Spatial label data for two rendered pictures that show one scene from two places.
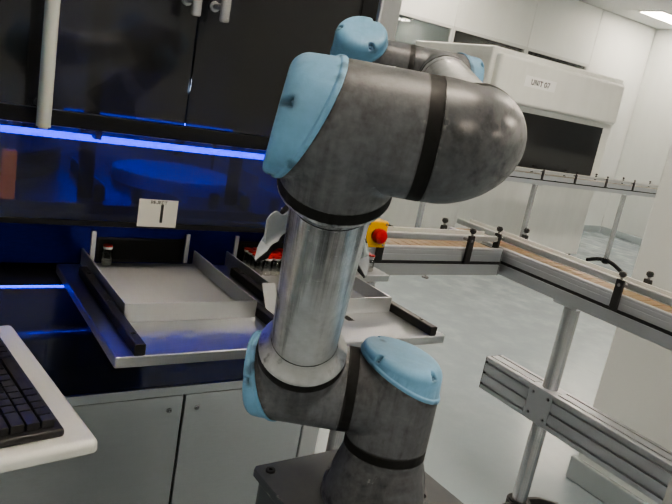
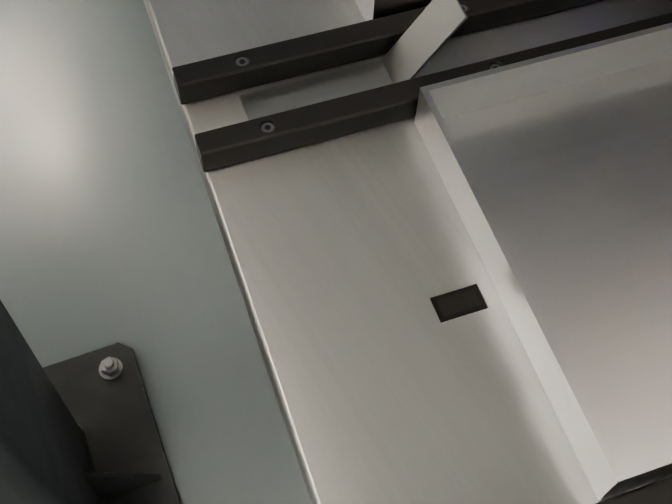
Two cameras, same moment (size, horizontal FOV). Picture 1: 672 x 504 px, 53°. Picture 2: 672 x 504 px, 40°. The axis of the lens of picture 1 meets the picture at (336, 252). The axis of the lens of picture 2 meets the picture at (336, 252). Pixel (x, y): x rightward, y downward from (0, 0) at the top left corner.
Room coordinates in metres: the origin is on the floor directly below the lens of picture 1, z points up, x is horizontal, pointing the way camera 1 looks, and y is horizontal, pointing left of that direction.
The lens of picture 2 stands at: (1.34, -0.31, 1.36)
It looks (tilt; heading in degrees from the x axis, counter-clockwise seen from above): 60 degrees down; 103
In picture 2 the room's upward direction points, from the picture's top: 3 degrees clockwise
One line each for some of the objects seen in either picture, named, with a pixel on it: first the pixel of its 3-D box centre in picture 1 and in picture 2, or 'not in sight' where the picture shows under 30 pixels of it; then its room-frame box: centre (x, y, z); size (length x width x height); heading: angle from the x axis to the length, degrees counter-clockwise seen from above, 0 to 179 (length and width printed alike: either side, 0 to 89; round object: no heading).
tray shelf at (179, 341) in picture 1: (250, 303); (524, 52); (1.36, 0.16, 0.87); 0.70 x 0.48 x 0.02; 125
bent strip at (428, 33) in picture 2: (282, 308); (350, 58); (1.25, 0.08, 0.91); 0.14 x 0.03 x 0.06; 35
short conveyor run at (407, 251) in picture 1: (412, 245); not in sight; (2.03, -0.23, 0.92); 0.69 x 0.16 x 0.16; 125
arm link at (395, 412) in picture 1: (390, 392); not in sight; (0.85, -0.11, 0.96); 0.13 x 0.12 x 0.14; 92
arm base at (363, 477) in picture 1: (379, 468); not in sight; (0.85, -0.12, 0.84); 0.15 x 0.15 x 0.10
